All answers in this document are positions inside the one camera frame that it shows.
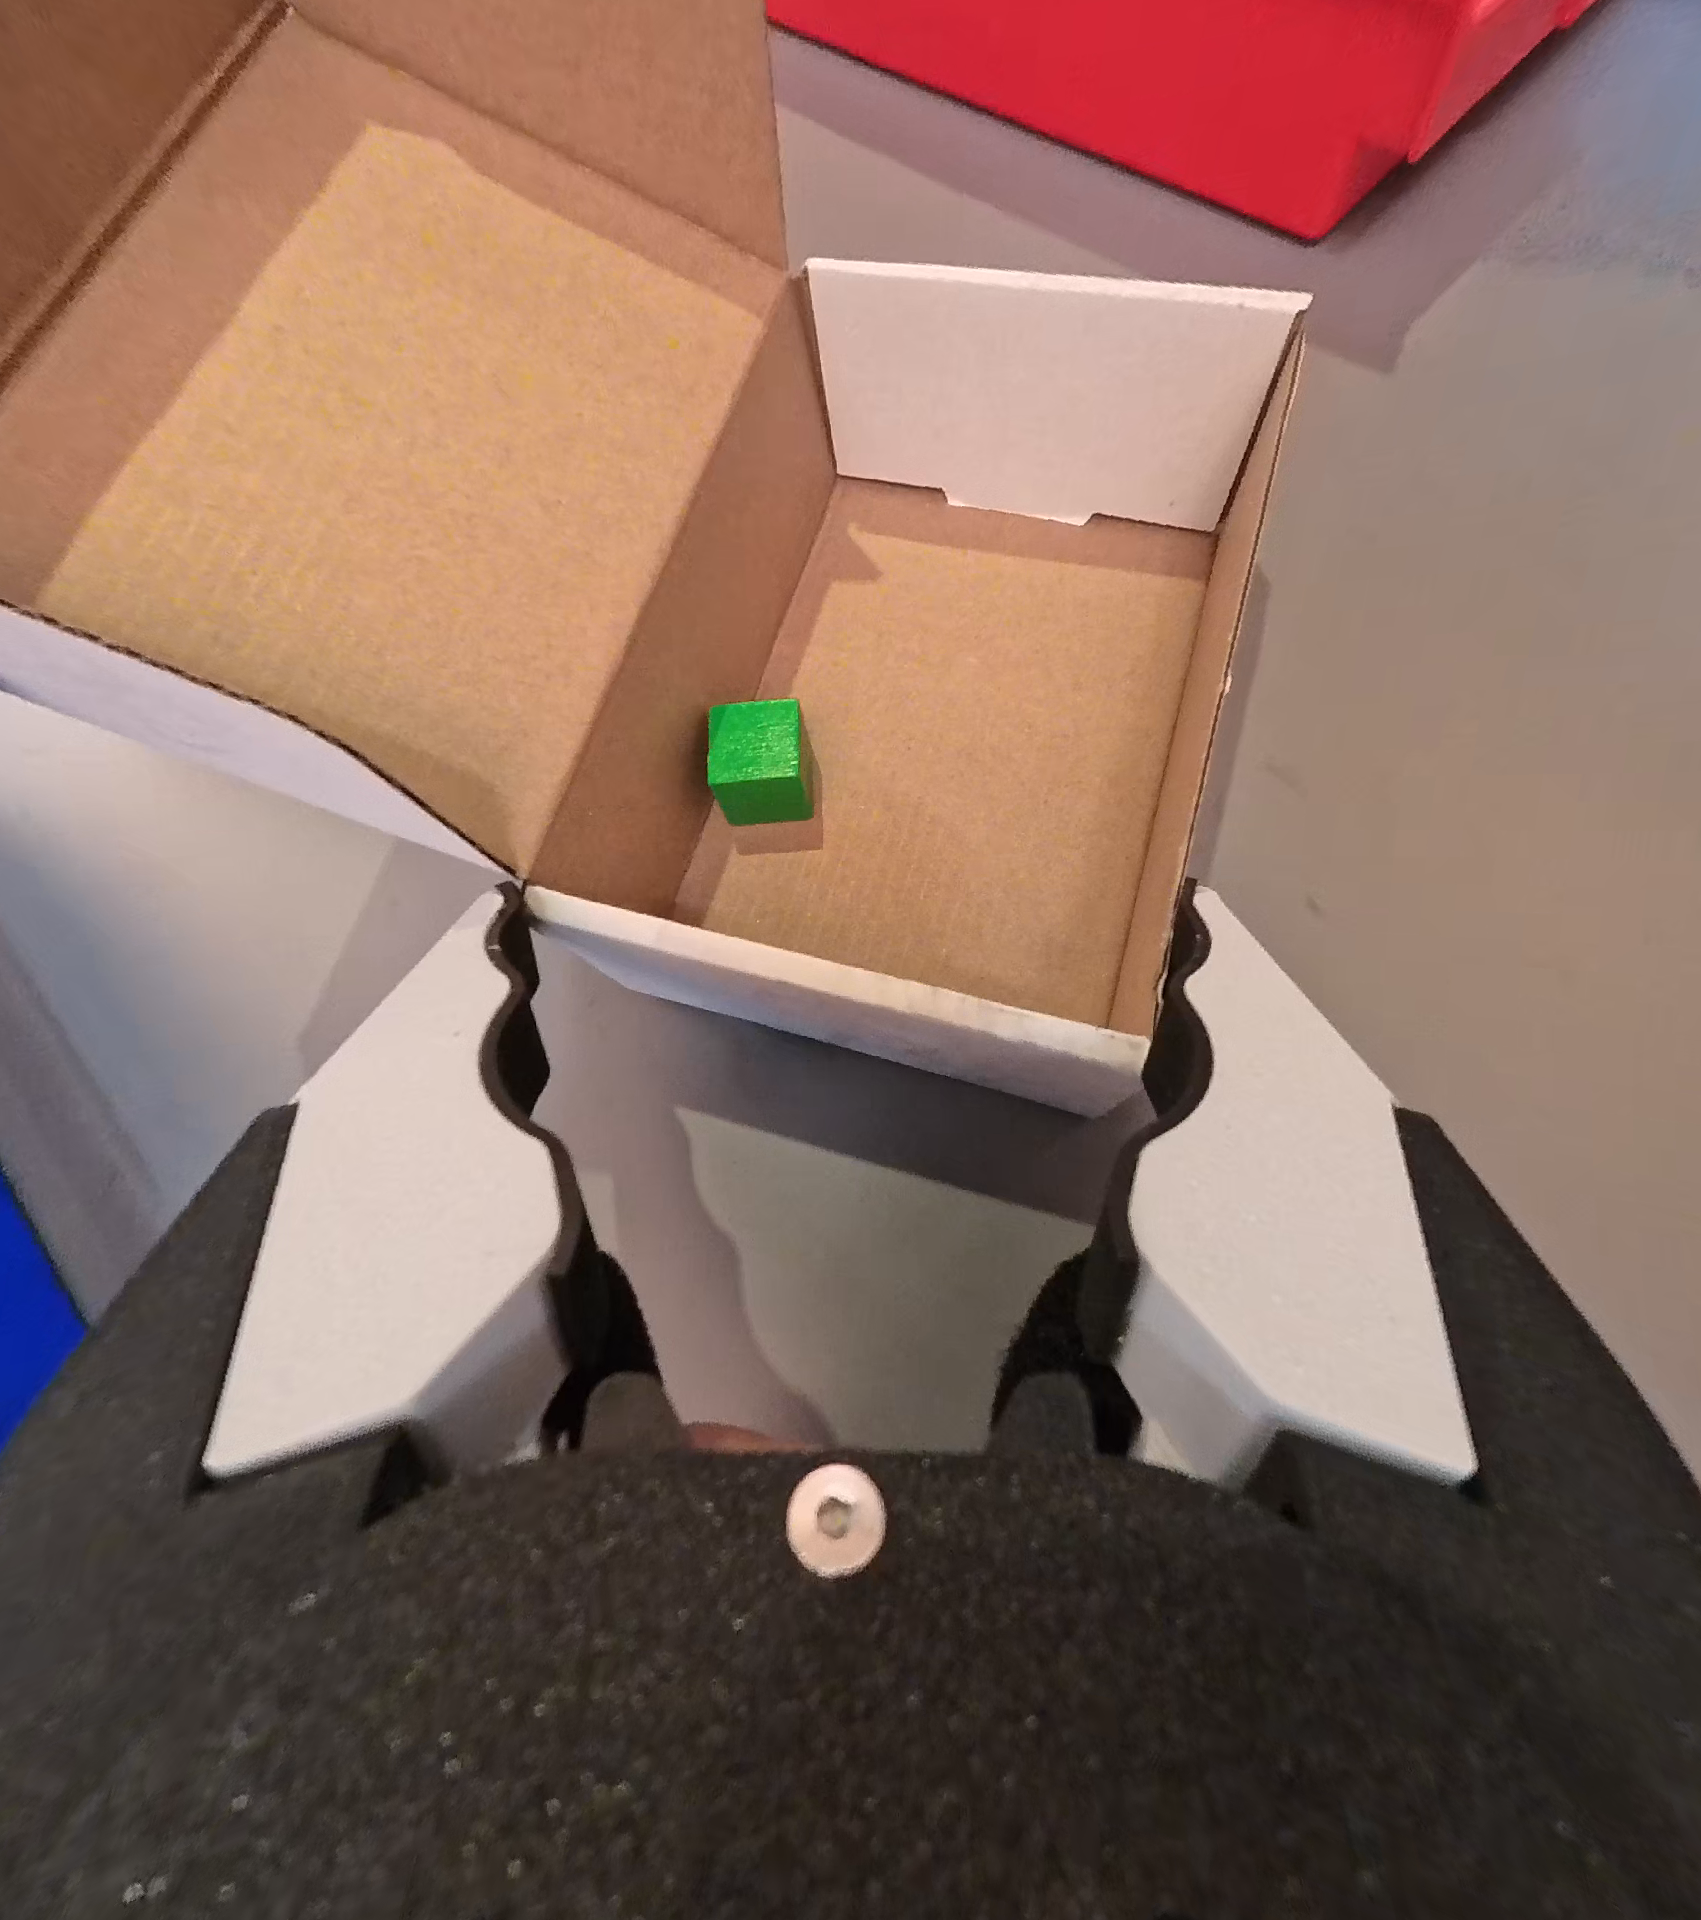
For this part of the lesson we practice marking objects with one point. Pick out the green cube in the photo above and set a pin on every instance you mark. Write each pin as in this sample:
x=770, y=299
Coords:
x=757, y=758

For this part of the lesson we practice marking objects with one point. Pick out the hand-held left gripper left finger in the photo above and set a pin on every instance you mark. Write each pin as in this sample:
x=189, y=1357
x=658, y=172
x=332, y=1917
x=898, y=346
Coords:
x=400, y=1200

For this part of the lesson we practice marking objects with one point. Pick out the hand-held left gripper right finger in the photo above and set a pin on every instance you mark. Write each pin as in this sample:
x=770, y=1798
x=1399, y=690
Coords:
x=1285, y=1200

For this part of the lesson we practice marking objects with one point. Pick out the white cardboard box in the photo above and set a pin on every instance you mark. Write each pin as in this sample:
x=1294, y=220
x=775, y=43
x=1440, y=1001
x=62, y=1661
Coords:
x=414, y=451

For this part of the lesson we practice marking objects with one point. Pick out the red plastic bin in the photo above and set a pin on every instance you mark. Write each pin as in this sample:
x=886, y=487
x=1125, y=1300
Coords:
x=1165, y=91

